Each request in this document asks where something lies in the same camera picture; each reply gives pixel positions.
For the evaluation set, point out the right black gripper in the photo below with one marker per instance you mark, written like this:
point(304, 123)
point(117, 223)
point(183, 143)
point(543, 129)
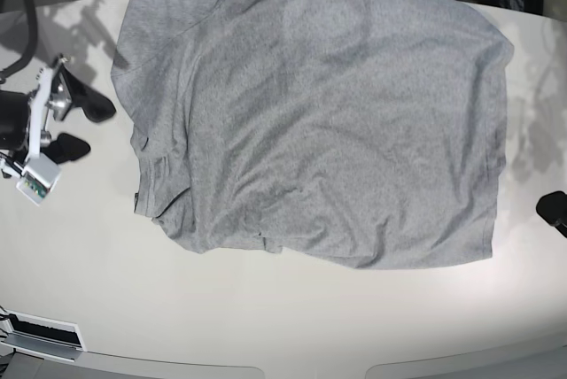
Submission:
point(18, 131)

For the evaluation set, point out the grey t-shirt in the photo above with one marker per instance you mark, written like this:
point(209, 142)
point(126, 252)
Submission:
point(369, 133)

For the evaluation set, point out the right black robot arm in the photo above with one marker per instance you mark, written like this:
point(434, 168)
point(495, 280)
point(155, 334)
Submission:
point(29, 37)

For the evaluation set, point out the white cable tray box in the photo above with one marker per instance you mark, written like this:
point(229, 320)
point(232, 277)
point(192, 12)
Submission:
point(41, 337)

